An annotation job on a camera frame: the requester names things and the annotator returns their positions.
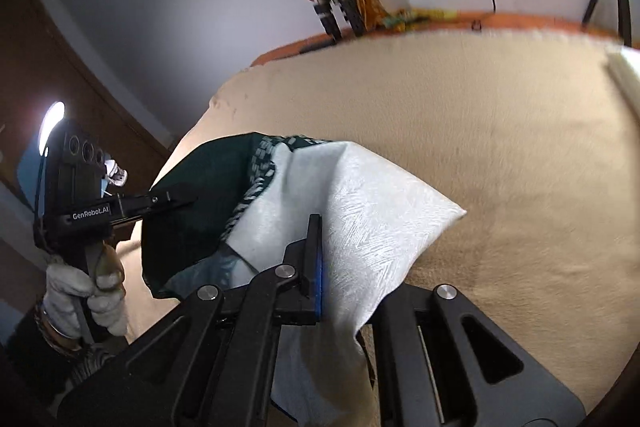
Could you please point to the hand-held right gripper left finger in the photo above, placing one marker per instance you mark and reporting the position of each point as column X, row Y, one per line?
column 318, row 282

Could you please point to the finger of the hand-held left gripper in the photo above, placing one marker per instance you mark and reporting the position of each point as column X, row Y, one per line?
column 160, row 200

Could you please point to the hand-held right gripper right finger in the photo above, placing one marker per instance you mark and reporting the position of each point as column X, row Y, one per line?
column 400, row 337

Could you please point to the green and white garment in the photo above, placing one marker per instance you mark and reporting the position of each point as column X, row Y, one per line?
column 350, row 207

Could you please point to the person's left forearm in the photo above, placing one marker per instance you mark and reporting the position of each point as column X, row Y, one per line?
column 30, row 357

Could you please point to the person's left hand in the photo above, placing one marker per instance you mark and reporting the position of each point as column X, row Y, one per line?
column 65, row 284

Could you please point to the brown wooden door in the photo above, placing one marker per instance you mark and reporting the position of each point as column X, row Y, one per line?
column 60, row 57

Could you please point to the beige blanket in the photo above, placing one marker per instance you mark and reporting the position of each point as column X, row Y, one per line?
column 500, row 157

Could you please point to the orange bedsheet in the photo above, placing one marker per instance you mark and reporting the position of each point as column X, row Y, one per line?
column 525, row 21

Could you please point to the white folded cloth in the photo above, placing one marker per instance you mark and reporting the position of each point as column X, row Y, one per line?
column 627, row 72

